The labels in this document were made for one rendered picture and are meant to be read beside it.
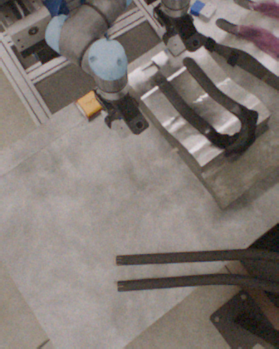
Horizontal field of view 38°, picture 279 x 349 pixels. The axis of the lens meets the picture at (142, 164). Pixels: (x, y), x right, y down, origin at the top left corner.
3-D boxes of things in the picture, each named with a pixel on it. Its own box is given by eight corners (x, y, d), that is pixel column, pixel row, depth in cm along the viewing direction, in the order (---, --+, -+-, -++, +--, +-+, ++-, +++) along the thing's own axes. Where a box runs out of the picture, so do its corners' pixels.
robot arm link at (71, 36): (77, 16, 94) (115, 41, 92) (46, 51, 91) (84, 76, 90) (71, -7, 86) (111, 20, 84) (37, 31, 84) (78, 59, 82)
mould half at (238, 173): (125, 90, 133) (123, 70, 120) (187, 47, 137) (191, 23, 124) (222, 209, 122) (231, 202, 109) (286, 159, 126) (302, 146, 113)
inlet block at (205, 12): (174, 8, 138) (175, -3, 132) (183, -3, 139) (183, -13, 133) (206, 27, 135) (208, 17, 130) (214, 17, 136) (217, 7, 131)
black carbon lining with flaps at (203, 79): (151, 83, 126) (151, 69, 117) (191, 56, 128) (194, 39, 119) (222, 169, 118) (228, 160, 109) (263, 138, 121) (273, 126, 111)
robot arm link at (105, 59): (100, 27, 82) (134, 49, 80) (106, 55, 92) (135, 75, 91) (76, 55, 80) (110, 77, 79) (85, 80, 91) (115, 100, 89)
